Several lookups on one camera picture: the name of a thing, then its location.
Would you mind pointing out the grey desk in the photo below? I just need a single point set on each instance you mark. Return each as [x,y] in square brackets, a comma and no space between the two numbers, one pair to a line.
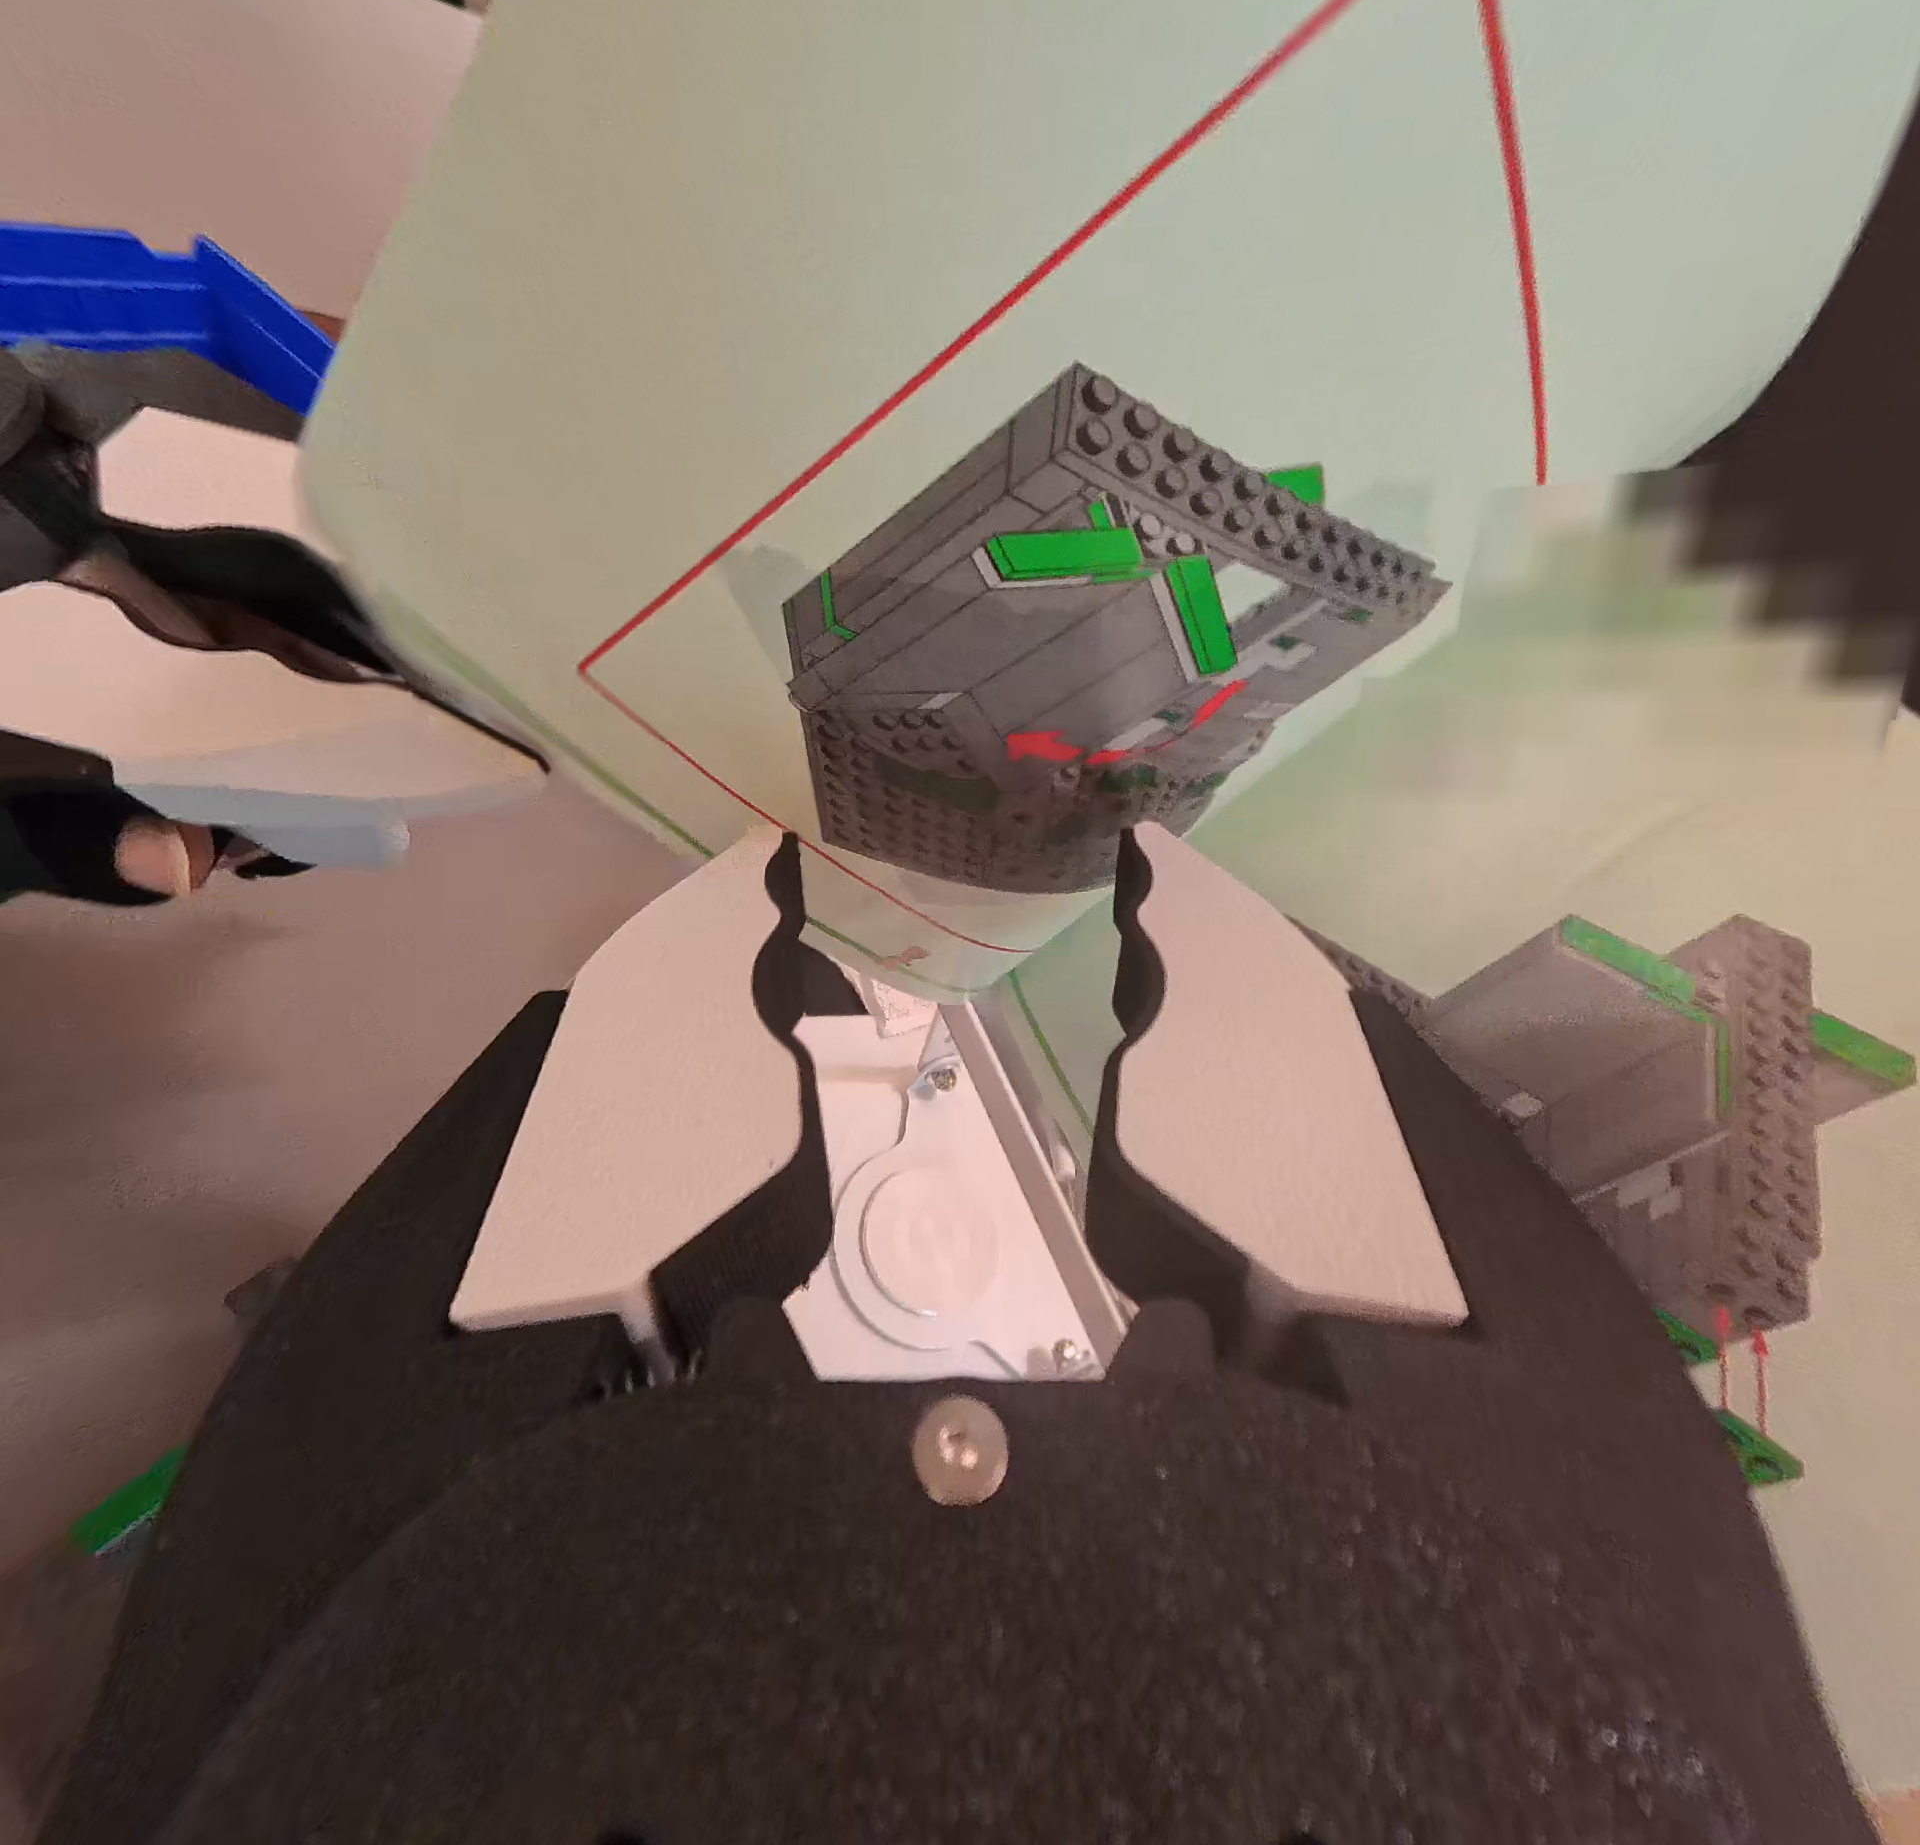
[151,1094]

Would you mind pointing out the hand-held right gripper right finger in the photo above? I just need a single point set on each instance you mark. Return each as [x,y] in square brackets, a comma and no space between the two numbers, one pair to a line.
[1261,1122]

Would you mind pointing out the building instruction booklet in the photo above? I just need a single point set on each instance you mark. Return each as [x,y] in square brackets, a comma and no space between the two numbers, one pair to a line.
[899,224]

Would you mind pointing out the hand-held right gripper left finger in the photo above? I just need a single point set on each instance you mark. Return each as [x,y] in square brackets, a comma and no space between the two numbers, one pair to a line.
[658,1122]

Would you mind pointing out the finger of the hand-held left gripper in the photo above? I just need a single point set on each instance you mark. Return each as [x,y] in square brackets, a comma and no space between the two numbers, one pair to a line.
[274,736]
[209,471]

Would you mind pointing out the person's left hand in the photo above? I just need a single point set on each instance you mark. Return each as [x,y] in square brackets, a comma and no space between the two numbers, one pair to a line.
[89,840]

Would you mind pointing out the blue plastic bin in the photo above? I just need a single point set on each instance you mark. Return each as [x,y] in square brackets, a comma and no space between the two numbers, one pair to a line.
[165,309]

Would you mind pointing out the white adjustable book stand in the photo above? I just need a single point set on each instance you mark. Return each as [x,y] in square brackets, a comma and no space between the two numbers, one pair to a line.
[928,1245]

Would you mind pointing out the green tile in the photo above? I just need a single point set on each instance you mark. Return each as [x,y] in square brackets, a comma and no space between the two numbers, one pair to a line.
[128,1505]

